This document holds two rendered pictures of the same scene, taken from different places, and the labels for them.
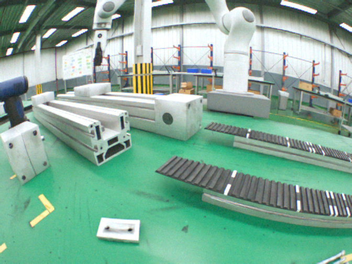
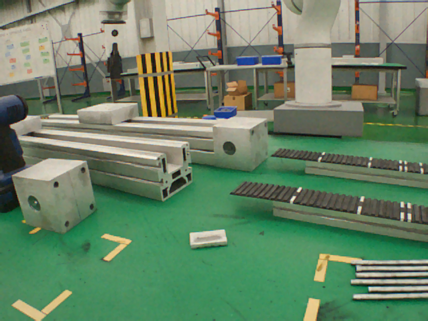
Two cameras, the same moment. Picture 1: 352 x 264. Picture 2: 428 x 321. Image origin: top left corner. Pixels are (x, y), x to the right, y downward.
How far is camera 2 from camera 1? 29 cm
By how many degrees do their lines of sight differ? 3
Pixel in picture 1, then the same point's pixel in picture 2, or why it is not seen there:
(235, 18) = not seen: outside the picture
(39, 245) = (127, 271)
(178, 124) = (242, 154)
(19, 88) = (16, 114)
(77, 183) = (147, 217)
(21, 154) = (67, 194)
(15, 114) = (11, 150)
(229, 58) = (302, 57)
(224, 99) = (297, 116)
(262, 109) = (351, 126)
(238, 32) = (313, 15)
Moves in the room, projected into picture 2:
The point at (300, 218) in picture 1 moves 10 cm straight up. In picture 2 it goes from (368, 225) to (377, 158)
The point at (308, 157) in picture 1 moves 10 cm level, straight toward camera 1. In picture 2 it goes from (400, 178) to (378, 195)
